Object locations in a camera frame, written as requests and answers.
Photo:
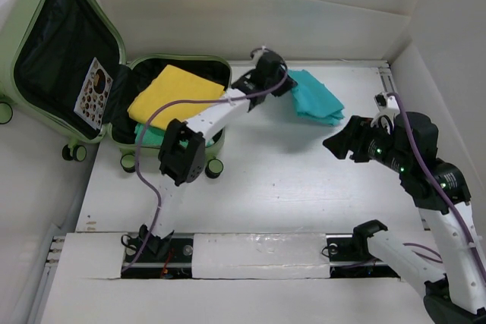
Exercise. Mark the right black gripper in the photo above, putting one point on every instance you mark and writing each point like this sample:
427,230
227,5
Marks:
339,143

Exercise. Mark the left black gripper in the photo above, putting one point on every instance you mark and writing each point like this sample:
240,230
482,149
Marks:
290,83

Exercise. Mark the teal cloth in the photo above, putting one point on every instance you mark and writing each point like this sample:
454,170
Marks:
313,101

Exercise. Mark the yellow cloth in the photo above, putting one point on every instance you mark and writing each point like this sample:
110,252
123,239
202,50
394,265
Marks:
170,85

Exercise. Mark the green white tie-dye cloth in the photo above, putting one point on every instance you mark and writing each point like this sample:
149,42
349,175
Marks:
152,137

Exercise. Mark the light green suitcase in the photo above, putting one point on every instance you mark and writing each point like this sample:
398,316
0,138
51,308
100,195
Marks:
47,47

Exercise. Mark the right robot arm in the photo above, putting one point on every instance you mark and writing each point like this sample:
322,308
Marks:
454,293

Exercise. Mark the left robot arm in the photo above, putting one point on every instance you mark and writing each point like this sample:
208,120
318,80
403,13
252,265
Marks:
182,155

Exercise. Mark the sticker sheet in lid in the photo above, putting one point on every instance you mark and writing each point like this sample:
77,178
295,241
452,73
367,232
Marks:
93,96

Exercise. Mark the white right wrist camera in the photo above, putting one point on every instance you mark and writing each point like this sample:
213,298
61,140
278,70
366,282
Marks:
388,109

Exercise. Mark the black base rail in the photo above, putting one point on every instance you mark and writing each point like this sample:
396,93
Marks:
247,257

